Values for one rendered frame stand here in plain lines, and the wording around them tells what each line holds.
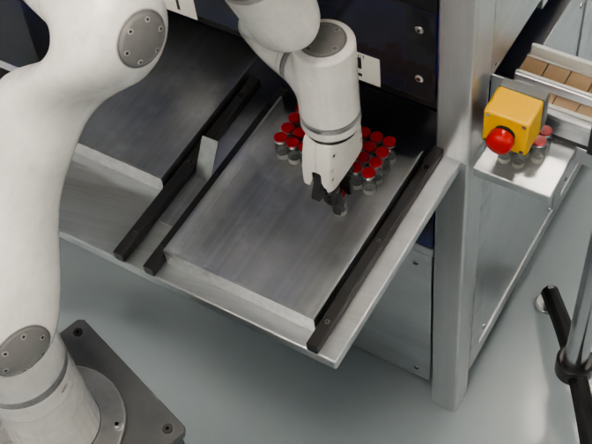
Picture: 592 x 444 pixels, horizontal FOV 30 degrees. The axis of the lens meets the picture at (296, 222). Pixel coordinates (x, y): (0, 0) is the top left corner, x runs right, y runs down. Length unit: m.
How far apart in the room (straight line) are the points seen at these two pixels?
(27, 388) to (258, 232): 0.48
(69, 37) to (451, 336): 1.34
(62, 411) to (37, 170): 0.42
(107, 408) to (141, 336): 1.08
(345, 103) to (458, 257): 0.59
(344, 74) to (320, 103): 0.06
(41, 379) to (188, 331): 1.28
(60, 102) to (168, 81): 0.82
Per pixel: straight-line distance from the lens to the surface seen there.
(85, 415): 1.52
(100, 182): 1.81
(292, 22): 1.28
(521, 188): 1.74
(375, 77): 1.70
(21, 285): 1.21
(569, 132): 1.77
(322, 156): 1.52
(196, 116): 1.85
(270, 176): 1.75
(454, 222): 1.89
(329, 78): 1.41
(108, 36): 1.03
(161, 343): 2.65
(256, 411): 2.53
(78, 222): 1.77
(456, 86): 1.63
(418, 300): 2.16
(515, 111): 1.63
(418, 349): 2.33
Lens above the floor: 2.26
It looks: 54 degrees down
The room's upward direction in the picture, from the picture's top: 9 degrees counter-clockwise
